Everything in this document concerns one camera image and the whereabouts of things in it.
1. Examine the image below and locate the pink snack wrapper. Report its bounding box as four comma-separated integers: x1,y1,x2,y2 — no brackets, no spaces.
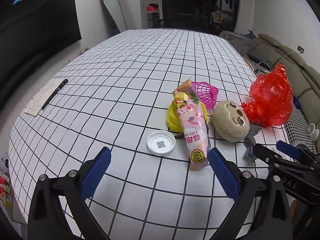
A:
172,79,209,171

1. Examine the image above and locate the yellow plastic lid box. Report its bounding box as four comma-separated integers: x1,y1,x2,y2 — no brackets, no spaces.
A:
166,98,207,136

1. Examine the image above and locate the round white foil lid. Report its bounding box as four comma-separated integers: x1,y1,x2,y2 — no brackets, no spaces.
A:
146,130,176,157

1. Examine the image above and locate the white small fan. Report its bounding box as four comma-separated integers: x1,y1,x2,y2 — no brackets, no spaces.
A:
306,123,319,142

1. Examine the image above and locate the red plastic bag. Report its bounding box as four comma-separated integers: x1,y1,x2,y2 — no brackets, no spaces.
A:
241,63,293,127

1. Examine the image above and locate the green grey sofa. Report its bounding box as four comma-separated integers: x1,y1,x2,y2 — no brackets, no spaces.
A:
247,34,320,129

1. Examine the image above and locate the pink shuttlecock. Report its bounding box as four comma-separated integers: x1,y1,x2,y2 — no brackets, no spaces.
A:
191,81,219,110

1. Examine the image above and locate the grid pattern tablecloth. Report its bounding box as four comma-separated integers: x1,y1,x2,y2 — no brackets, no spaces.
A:
8,28,301,240

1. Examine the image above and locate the white paper note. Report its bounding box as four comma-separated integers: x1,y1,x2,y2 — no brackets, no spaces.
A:
24,78,65,116

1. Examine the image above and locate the black pen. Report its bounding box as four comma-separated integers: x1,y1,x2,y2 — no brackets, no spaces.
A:
41,79,68,110

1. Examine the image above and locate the red item on desk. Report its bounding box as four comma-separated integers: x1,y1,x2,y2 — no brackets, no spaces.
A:
147,3,159,13

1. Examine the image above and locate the black television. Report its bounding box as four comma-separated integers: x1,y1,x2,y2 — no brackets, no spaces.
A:
1,0,81,107

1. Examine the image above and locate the leaning mirror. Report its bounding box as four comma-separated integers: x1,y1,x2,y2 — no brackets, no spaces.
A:
102,0,127,35

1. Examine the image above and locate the white charging cable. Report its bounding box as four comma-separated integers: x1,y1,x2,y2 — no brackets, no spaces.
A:
257,52,293,72

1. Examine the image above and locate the wall socket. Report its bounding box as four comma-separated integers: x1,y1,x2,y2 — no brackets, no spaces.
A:
297,46,304,54

